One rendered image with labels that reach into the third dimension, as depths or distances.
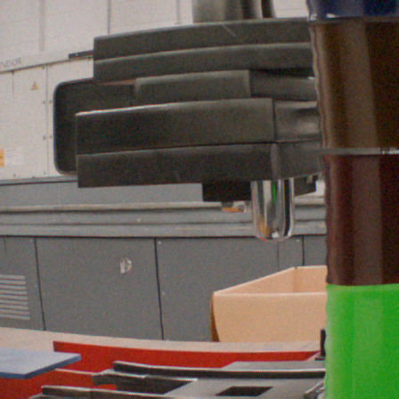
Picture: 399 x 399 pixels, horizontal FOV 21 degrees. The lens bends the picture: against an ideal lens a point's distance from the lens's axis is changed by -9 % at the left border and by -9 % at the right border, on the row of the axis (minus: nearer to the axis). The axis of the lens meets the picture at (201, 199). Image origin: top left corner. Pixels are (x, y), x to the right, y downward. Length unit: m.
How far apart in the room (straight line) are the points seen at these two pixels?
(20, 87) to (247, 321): 3.54
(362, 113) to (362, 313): 0.05
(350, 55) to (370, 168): 0.03
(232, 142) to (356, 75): 0.23
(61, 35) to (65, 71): 2.45
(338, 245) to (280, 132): 0.22
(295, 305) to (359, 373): 2.63
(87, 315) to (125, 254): 0.45
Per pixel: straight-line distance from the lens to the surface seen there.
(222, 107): 0.51
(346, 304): 0.29
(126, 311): 5.95
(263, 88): 0.54
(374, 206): 0.28
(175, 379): 0.67
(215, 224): 5.63
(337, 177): 0.29
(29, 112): 6.25
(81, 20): 8.45
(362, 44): 0.28
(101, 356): 0.94
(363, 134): 0.28
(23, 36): 8.71
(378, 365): 0.29
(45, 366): 0.67
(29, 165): 6.26
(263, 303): 2.96
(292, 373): 0.65
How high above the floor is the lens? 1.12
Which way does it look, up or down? 3 degrees down
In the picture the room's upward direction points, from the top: 3 degrees counter-clockwise
